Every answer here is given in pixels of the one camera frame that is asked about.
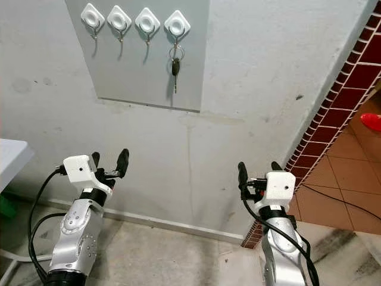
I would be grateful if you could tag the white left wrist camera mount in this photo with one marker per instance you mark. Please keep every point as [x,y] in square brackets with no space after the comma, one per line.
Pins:
[80,170]

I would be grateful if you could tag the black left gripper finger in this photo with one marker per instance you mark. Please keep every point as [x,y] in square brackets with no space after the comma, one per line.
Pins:
[122,162]
[96,158]

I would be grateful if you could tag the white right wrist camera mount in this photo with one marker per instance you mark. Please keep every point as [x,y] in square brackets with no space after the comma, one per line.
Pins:
[281,188]

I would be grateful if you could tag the green object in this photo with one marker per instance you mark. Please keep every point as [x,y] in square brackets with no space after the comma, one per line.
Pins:
[7,205]

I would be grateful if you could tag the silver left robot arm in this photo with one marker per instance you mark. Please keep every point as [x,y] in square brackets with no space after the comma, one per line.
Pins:
[76,238]

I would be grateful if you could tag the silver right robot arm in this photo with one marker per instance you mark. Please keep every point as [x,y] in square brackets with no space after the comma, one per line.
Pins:
[281,256]

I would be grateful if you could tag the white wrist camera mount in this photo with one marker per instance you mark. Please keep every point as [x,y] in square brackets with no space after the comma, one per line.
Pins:
[80,170]
[281,188]

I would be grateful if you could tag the dark red tiled pillar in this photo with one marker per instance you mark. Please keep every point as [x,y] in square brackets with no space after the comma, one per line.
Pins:
[351,77]

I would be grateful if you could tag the white diamond wall hook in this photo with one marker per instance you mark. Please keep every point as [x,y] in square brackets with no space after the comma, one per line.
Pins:
[93,18]
[119,20]
[147,22]
[177,25]

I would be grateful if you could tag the grey wall board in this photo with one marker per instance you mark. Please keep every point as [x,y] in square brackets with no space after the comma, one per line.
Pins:
[137,77]

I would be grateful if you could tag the red plastic bowl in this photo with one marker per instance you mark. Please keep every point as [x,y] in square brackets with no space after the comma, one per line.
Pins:
[371,122]

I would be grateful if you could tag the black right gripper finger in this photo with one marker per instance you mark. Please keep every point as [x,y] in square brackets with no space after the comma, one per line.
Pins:
[243,176]
[277,166]

